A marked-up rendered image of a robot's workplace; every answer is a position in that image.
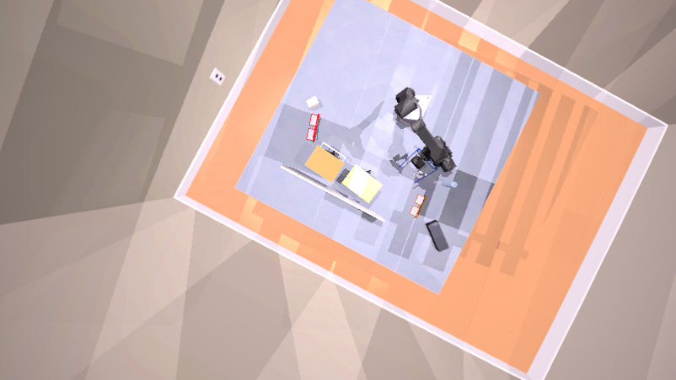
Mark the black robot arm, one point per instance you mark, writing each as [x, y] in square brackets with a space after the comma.
[439, 153]

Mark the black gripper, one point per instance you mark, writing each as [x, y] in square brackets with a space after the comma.
[418, 160]

